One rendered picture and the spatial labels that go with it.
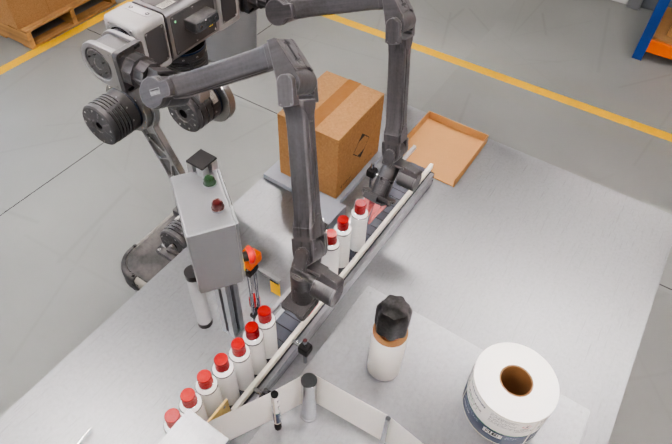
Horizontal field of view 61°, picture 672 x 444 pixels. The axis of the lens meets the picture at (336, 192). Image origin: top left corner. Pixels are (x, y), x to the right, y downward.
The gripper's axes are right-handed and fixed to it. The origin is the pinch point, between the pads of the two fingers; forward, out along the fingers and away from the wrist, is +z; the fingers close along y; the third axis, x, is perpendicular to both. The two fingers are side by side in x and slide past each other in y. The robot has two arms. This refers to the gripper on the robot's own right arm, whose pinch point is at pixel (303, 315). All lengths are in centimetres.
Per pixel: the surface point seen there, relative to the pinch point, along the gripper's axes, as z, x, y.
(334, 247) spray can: -2.7, 4.3, 21.0
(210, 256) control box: -39.0, 8.5, -17.9
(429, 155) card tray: 19, 7, 92
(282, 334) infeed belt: 13.4, 6.3, -1.9
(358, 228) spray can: 2.1, 4.1, 34.0
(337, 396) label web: -0.6, -19.0, -13.5
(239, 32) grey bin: 78, 188, 190
